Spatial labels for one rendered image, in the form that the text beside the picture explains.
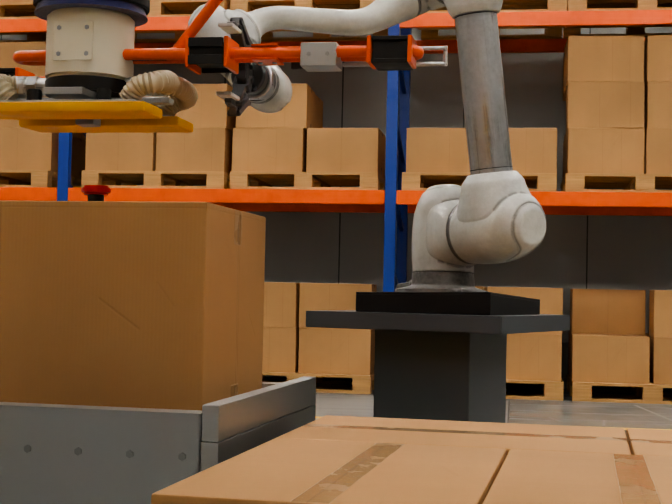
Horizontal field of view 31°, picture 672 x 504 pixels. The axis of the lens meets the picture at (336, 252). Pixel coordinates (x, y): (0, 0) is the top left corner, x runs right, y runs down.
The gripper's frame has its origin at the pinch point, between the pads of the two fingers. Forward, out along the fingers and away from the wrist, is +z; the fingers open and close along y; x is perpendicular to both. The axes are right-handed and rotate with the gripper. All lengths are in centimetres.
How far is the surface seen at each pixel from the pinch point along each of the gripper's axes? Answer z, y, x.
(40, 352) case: 25, 57, 25
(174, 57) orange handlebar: 8.7, 1.2, 7.6
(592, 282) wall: -845, 30, -88
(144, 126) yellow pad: 1.0, 13.3, 16.1
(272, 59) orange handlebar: 8.8, 1.8, -11.8
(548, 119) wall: -843, -114, -47
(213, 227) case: 21.6, 34.4, -5.0
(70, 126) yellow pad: 1.1, 13.3, 31.7
